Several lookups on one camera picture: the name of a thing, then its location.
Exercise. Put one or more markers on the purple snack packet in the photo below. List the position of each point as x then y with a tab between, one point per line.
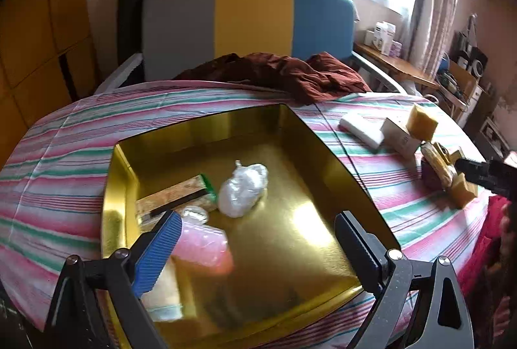
431	177

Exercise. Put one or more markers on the red cloth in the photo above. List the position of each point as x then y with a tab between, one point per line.
484	252

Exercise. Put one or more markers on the wooden side desk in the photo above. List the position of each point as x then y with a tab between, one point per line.
400	66

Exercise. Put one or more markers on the wooden wardrobe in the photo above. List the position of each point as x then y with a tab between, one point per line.
36	30

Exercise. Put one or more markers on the picture frame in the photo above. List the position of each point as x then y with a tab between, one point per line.
494	137

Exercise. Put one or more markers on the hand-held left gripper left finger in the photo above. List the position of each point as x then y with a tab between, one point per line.
158	248

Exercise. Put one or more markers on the white soap pack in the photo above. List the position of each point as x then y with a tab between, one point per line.
361	131

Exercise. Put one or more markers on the white bed rail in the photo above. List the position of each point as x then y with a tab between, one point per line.
121	74
379	72

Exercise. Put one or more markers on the white cardboard box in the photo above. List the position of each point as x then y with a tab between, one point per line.
400	137

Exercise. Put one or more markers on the small purple box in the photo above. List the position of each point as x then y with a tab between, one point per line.
396	49

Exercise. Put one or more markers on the striped bed sheet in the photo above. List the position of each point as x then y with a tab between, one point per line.
60	155

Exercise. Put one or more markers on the clear plastic item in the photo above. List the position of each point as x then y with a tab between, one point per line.
194	215

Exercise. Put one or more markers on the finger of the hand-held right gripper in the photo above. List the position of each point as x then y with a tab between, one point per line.
472	168

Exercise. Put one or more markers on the white plastic bag bundle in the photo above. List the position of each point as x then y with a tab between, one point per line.
242	191

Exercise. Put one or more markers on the yellow sponge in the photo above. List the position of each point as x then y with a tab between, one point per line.
464	191
422	122

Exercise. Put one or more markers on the yellow brown woven item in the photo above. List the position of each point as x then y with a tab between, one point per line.
438	157

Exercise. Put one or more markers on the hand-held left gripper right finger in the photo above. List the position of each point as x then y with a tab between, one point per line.
357	246

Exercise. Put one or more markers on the maroon cloth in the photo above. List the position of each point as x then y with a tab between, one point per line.
282	74

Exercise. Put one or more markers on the white carton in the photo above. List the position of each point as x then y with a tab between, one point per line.
381	36

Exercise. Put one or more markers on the cluttered shelf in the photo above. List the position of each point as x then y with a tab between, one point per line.
464	82

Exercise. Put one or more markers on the yellow green snack packet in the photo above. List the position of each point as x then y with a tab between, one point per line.
165	300

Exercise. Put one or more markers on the grey yellow blue headboard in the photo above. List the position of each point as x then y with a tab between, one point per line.
250	18

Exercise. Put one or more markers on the gold metal tray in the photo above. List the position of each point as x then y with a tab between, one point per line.
282	211

